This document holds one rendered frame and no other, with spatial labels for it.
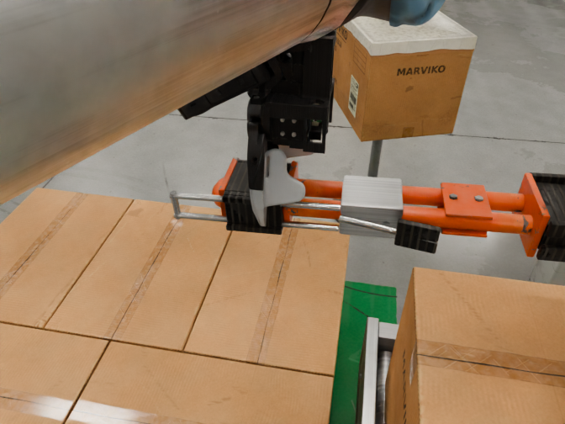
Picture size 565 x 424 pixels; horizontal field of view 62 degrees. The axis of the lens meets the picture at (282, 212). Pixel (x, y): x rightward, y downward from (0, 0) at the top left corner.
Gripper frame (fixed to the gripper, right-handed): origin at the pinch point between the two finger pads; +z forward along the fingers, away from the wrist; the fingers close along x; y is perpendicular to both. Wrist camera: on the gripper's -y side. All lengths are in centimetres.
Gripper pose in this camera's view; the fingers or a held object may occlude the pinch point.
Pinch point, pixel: (266, 193)
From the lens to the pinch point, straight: 57.6
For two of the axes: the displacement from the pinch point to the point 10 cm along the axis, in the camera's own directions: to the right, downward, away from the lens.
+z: 0.0, 7.8, 6.3
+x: 1.8, -6.2, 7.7
